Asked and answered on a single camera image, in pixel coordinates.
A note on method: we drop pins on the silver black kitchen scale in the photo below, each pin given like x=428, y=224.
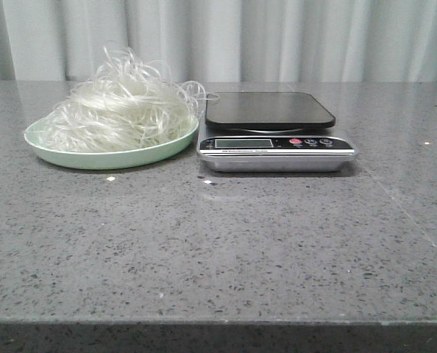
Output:
x=270, y=132

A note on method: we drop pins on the light green plate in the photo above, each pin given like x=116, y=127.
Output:
x=107, y=160

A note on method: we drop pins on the white vermicelli noodle bundle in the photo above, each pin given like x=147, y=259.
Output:
x=127, y=104

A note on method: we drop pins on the white pleated curtain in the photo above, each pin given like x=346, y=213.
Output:
x=224, y=41

